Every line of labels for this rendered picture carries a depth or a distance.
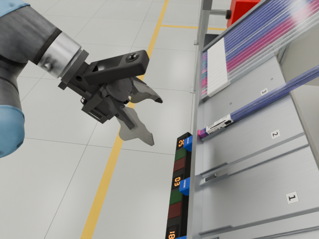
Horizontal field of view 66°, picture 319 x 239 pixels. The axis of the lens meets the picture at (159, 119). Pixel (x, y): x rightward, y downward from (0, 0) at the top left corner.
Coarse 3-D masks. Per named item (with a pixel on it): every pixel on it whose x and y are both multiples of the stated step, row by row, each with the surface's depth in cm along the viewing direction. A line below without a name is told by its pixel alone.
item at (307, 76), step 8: (312, 72) 39; (296, 80) 40; (304, 80) 39; (280, 88) 42; (288, 88) 41; (264, 96) 44; (272, 96) 42; (280, 96) 42; (248, 104) 46; (256, 104) 44; (264, 104) 44; (232, 112) 48; (240, 112) 46; (248, 112) 46; (200, 136) 52
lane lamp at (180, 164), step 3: (180, 159) 57; (183, 159) 56; (174, 162) 58; (177, 162) 57; (180, 162) 56; (183, 162) 55; (174, 165) 57; (177, 165) 56; (180, 165) 55; (183, 165) 54; (174, 168) 56; (177, 168) 56; (180, 168) 55; (174, 171) 56
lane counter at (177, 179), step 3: (174, 177) 54; (177, 177) 54; (180, 177) 53; (174, 180) 54; (177, 180) 53; (180, 180) 52; (174, 183) 53; (177, 183) 52; (174, 186) 53; (177, 186) 52
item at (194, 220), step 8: (200, 56) 75; (200, 64) 72; (200, 72) 69; (200, 80) 66; (200, 88) 64; (200, 96) 62; (200, 104) 60; (200, 112) 58; (200, 120) 56; (200, 128) 54; (192, 144) 51; (200, 144) 51; (192, 152) 49; (200, 152) 50; (192, 160) 48; (200, 160) 48; (192, 168) 46; (200, 168) 47; (192, 176) 45; (200, 176) 46; (192, 184) 44; (192, 192) 42; (200, 192) 43; (192, 200) 41; (200, 200) 42; (192, 208) 40; (200, 208) 41; (192, 216) 39; (200, 216) 40; (192, 224) 38; (200, 224) 39; (192, 232) 37
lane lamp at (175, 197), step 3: (171, 192) 52; (174, 192) 51; (177, 192) 51; (171, 195) 51; (174, 195) 51; (177, 195) 50; (180, 195) 49; (171, 198) 51; (174, 198) 50; (177, 198) 50; (180, 198) 49; (171, 201) 50; (174, 201) 50; (177, 201) 49
